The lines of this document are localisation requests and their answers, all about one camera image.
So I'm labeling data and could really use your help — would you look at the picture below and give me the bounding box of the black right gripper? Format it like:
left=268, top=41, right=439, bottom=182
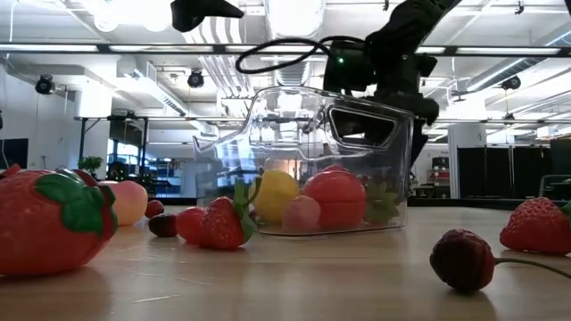
left=322, top=40, right=441, bottom=168

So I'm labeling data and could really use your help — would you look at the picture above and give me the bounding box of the red toy apple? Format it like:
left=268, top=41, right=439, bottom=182
left=302, top=163, right=368, bottom=231

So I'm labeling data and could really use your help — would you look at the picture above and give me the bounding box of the clear plastic container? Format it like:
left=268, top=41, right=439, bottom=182
left=192, top=86, right=415, bottom=237

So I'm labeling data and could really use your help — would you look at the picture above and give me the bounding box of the small pink toy fruit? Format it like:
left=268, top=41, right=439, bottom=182
left=281, top=194, right=322, bottom=233

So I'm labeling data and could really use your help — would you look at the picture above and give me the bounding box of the yellow toy lemon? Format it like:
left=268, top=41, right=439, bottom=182
left=252, top=169, right=301, bottom=224

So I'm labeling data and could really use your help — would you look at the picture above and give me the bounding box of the dark red toy cherry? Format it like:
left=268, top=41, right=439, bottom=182
left=144, top=199, right=165, bottom=219
left=429, top=228, right=571, bottom=294

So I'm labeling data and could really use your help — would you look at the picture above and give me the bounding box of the pale toy peach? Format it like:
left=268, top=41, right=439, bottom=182
left=98, top=179, right=149, bottom=227

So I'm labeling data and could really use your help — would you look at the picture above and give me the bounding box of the small dark plum toy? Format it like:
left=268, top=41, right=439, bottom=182
left=147, top=213, right=178, bottom=238

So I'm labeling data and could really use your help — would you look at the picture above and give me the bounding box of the shelf with red boxes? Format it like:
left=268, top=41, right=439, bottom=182
left=430, top=155, right=451, bottom=200

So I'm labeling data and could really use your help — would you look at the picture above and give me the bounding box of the black ceiling spotlight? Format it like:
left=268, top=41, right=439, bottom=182
left=501, top=74, right=522, bottom=92
left=34, top=74, right=56, bottom=96
left=186, top=69, right=206, bottom=89

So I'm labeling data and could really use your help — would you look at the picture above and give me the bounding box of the black partition screen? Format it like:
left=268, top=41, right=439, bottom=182
left=457, top=144, right=552, bottom=201

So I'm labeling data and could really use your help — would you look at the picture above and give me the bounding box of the green background plant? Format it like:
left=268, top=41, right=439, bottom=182
left=78, top=155, right=106, bottom=179

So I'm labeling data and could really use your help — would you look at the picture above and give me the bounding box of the large toy strawberry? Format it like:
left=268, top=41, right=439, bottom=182
left=0, top=163, right=120, bottom=276

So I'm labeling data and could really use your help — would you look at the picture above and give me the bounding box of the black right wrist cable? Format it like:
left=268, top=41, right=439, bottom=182
left=235, top=36, right=371, bottom=75

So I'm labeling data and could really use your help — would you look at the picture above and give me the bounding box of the black aluminium rig frame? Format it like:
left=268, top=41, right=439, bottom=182
left=0, top=42, right=571, bottom=58

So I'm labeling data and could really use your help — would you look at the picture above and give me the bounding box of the black background workbench frame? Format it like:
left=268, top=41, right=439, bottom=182
left=73, top=114, right=153, bottom=179

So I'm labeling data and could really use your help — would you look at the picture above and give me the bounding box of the black wall monitor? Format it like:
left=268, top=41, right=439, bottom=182
left=0, top=137, right=30, bottom=170

